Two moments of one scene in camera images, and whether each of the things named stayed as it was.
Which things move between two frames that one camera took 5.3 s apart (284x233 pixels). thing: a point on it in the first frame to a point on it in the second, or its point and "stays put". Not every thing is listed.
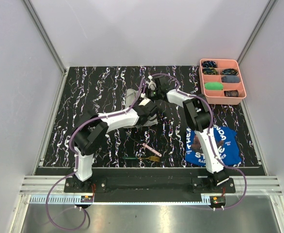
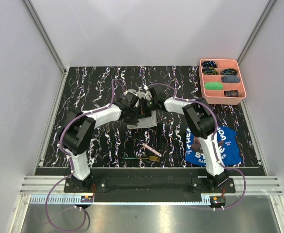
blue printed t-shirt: [226, 141] stays put
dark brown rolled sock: [231, 93] stays put
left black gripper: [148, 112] to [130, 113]
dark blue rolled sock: [230, 79] stays put
